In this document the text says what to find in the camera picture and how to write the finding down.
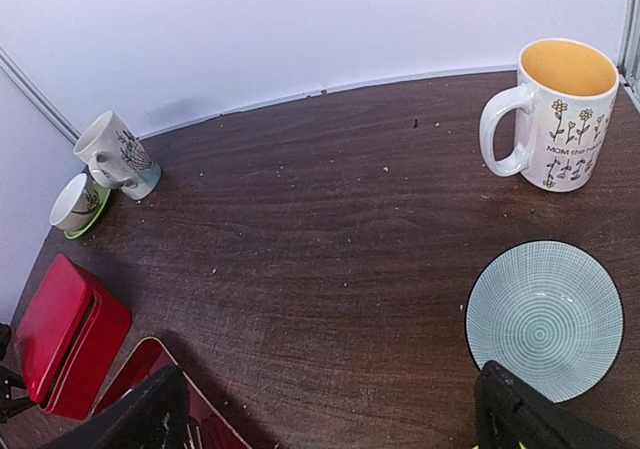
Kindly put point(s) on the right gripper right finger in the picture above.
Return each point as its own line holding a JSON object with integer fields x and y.
{"x": 509, "y": 413}

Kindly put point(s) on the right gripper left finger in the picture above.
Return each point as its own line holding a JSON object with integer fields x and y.
{"x": 153, "y": 415}

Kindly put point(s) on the red chocolate tray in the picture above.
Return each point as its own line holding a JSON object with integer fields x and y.
{"x": 206, "y": 428}

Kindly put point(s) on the red tin lid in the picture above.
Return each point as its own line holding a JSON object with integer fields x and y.
{"x": 52, "y": 320}

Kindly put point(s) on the red tin box base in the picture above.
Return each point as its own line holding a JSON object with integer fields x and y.
{"x": 91, "y": 357}

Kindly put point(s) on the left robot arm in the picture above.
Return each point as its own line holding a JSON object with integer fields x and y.
{"x": 10, "y": 407}

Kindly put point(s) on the light blue patterned bowl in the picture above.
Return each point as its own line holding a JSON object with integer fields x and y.
{"x": 550, "y": 313}

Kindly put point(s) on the green saucer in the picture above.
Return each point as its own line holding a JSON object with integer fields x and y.
{"x": 88, "y": 210}

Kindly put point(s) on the white bowl on saucer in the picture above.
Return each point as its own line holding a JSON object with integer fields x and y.
{"x": 67, "y": 199}

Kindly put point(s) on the tall white patterned mug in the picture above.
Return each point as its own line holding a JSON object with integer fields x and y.
{"x": 116, "y": 159}

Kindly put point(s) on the white mug yellow inside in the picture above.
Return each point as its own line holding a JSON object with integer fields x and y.
{"x": 551, "y": 126}

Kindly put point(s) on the right aluminium frame post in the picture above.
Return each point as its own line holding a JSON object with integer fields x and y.
{"x": 628, "y": 64}

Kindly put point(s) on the aluminium frame post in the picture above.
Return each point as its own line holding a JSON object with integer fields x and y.
{"x": 628, "y": 64}
{"x": 36, "y": 97}

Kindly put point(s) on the left aluminium frame post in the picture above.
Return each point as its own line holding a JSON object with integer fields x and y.
{"x": 36, "y": 97}

